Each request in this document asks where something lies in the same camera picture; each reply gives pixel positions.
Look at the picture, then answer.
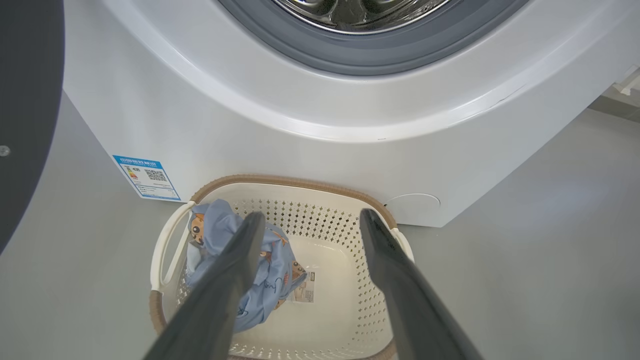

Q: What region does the cream perforated laundry basket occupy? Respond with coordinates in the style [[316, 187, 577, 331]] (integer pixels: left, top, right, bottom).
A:
[[149, 174, 416, 360]]

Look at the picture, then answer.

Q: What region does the round black glass washer door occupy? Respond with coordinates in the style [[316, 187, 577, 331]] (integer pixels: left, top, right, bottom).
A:
[[0, 0, 66, 256]]

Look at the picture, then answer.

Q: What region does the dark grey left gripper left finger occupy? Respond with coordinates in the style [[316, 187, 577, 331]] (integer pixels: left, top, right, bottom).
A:
[[144, 212, 266, 360]]

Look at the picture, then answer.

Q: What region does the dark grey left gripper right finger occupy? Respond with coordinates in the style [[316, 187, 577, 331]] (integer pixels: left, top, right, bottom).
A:
[[361, 209, 483, 360]]

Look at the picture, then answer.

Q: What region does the paper basket label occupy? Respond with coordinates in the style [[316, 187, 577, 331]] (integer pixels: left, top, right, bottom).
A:
[[287, 271, 316, 304]]

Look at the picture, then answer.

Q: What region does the blue energy label sticker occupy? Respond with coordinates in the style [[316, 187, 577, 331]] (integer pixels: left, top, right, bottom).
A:
[[112, 155, 182, 202]]

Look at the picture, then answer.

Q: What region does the blue cartoon print garment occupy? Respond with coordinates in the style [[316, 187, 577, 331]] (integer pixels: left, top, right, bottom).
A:
[[185, 199, 308, 333]]

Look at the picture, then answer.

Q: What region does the white front-load washing machine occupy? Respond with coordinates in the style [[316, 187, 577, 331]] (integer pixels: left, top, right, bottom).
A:
[[62, 0, 640, 228]]

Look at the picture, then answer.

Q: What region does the round white filter cover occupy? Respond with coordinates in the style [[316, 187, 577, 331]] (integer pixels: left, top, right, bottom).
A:
[[384, 193, 441, 228]]

